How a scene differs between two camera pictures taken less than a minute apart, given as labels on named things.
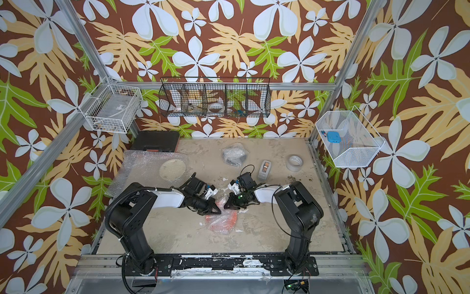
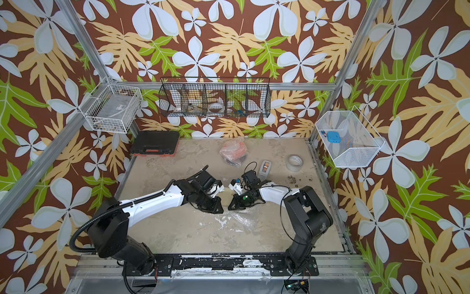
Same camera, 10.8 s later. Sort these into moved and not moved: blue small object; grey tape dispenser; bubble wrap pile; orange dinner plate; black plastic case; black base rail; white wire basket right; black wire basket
Moved: orange dinner plate; bubble wrap pile
Not moved: black plastic case; blue small object; black wire basket; black base rail; white wire basket right; grey tape dispenser
